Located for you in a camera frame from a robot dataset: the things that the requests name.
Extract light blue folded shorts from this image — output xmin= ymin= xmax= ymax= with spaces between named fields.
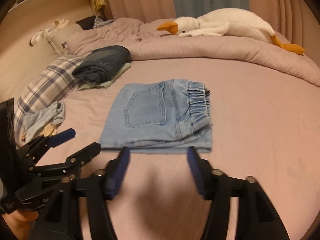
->
xmin=21 ymin=101 xmax=66 ymax=139

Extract plaid pillow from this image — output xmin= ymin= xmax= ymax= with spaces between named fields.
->
xmin=15 ymin=54 xmax=84 ymax=144

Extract beige pillow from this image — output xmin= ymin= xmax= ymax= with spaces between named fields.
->
xmin=46 ymin=24 xmax=83 ymax=56

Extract dark clothes near headboard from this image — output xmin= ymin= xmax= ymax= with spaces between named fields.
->
xmin=76 ymin=15 xmax=114 ymax=30

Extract small white plush toy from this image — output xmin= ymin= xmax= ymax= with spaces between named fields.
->
xmin=29 ymin=18 xmax=70 ymax=47

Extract pink curtain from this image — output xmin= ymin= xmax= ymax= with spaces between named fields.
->
xmin=107 ymin=0 xmax=319 ymax=63

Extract folded dark denim pants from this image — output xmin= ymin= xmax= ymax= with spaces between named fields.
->
xmin=72 ymin=45 xmax=130 ymax=85

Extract left hand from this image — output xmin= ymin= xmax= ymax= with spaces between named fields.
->
xmin=2 ymin=209 xmax=39 ymax=240

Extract light blue denim pants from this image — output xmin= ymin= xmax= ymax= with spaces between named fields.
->
xmin=99 ymin=79 xmax=213 ymax=154

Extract folded light green garment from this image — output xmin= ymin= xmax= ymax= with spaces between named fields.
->
xmin=77 ymin=62 xmax=132 ymax=91

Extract pink quilted duvet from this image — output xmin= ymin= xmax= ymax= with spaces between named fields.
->
xmin=66 ymin=18 xmax=319 ymax=86

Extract white goose plush toy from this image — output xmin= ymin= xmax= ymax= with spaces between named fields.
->
xmin=157 ymin=8 xmax=305 ymax=55

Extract cartoon print cream garment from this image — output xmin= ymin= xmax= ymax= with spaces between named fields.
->
xmin=21 ymin=123 xmax=57 ymax=143

